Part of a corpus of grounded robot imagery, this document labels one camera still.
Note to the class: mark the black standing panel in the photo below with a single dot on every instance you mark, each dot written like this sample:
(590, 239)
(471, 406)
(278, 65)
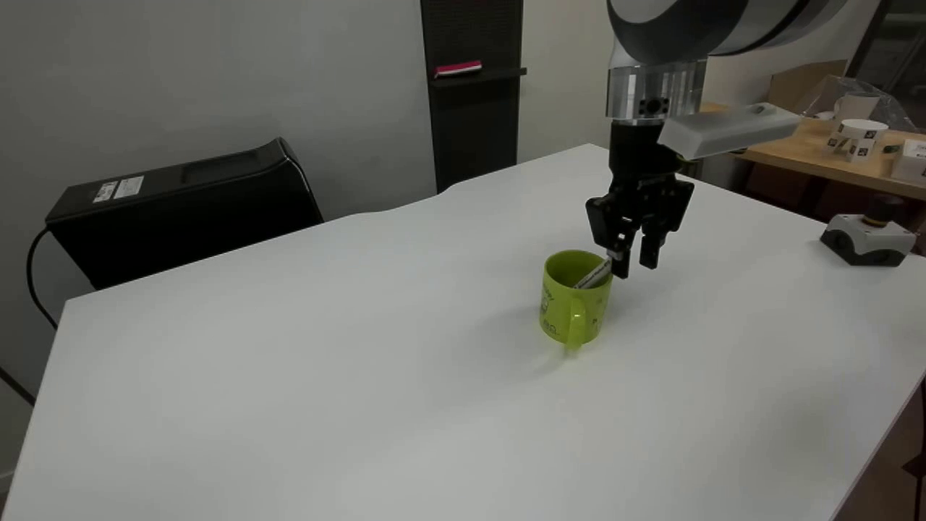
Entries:
(474, 123)

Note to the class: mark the pink eraser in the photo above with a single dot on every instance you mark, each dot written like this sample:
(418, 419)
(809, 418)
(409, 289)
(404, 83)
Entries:
(458, 69)

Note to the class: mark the white tagged cup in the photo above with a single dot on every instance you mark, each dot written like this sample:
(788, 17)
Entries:
(861, 137)

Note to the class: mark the clear plastic bag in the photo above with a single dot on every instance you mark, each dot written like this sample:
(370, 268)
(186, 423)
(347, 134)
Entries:
(861, 101)

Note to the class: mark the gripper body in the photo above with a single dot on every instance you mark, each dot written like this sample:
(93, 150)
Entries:
(636, 163)

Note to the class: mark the grey emergency stop button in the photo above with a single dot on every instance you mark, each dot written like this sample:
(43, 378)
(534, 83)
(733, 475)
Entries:
(868, 235)

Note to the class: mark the white box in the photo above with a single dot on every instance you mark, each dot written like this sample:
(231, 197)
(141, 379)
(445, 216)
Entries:
(911, 161)

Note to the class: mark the green mug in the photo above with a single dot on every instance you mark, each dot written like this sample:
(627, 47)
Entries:
(571, 311)

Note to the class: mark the cardboard box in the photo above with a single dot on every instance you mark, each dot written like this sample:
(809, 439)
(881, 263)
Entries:
(796, 83)

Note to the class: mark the grey marker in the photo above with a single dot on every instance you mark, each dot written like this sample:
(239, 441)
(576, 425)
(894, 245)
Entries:
(595, 276)

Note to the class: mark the black computer tower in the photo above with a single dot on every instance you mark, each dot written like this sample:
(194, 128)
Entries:
(184, 210)

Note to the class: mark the wooden table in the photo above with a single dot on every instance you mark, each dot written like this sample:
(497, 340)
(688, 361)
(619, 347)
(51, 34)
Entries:
(810, 152)

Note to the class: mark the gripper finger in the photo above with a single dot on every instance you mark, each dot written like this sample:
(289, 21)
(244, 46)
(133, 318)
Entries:
(662, 217)
(606, 221)

